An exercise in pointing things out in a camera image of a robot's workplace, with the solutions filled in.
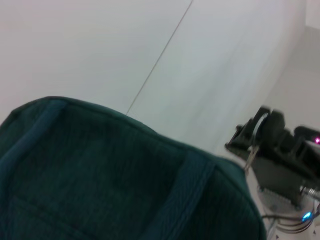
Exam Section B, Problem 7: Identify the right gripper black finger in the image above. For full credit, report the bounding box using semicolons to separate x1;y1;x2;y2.
259;109;295;161
224;106;263;161

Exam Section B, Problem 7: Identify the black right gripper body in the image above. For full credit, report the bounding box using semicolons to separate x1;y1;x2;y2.
251;139;320;209

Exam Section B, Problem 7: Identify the dark teal fabric lunch bag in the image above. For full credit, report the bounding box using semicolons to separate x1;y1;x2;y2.
0;95;270;240

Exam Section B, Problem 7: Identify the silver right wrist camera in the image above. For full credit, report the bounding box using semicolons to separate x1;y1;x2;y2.
293;125;320;151

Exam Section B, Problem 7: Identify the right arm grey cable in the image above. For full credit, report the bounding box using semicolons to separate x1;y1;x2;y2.
261;203;320;226

